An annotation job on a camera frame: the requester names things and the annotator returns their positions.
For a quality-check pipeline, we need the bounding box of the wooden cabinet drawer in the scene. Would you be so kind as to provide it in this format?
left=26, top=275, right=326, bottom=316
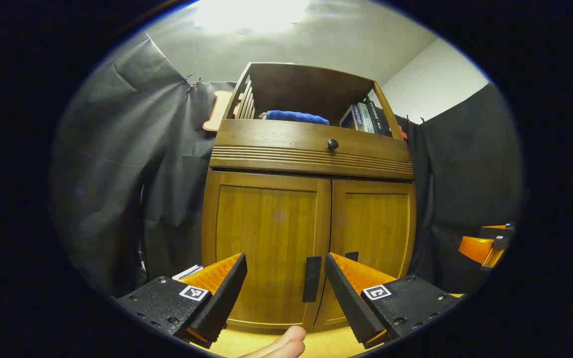
left=210, top=119, right=414, bottom=180

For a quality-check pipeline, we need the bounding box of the white blue box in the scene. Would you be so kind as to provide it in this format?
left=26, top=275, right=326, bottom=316
left=172, top=265, right=203, bottom=281

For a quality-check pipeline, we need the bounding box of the blue white book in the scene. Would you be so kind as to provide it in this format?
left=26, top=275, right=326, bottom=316
left=340, top=104, right=364, bottom=132

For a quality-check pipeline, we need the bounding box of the wooden shoe cabinet door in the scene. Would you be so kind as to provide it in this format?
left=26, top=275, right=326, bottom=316
left=202, top=171, right=332, bottom=331
left=314, top=179, right=416, bottom=329

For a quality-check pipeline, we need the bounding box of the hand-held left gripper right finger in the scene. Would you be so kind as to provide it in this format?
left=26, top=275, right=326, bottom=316
left=324, top=252, right=462, bottom=350

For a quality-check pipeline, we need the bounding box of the grey book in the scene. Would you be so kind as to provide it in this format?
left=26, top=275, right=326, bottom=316
left=356, top=102, right=377, bottom=134

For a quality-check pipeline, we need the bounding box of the blue folded towel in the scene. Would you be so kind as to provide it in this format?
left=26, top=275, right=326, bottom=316
left=265, top=110, right=330, bottom=125

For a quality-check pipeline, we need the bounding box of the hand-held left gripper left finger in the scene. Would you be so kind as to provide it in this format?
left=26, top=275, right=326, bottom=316
left=115, top=253, right=248, bottom=350

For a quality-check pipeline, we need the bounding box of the wooden double-door shoe cabinet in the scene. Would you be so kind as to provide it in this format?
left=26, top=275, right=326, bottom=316
left=201, top=62, right=417, bottom=333

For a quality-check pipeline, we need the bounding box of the person's foot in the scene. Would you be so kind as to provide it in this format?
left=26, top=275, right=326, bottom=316
left=239, top=326, right=307, bottom=358

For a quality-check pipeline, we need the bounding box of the dark book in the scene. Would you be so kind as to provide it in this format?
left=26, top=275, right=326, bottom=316
left=366, top=99, right=392, bottom=137

